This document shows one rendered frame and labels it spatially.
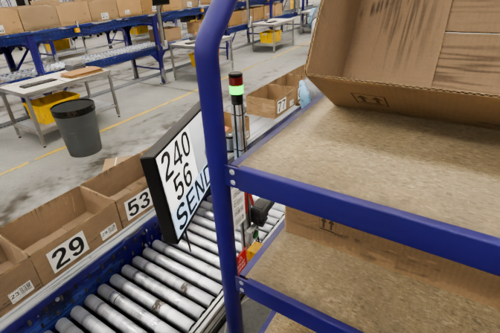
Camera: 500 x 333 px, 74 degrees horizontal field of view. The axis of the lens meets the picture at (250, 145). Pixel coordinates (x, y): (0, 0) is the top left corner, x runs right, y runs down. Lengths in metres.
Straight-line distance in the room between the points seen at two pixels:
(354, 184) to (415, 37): 0.32
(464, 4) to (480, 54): 0.09
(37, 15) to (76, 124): 2.42
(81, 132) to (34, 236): 2.82
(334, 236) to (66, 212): 1.55
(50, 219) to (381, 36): 1.67
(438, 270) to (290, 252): 0.22
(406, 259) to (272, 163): 0.26
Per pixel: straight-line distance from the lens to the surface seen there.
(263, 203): 1.44
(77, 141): 4.65
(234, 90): 1.17
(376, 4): 0.68
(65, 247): 1.63
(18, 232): 1.86
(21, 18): 6.35
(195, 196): 1.15
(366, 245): 0.57
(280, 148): 0.46
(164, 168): 0.95
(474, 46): 0.63
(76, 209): 1.95
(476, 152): 0.52
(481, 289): 0.58
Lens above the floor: 1.95
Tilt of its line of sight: 27 degrees down
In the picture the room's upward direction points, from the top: 3 degrees counter-clockwise
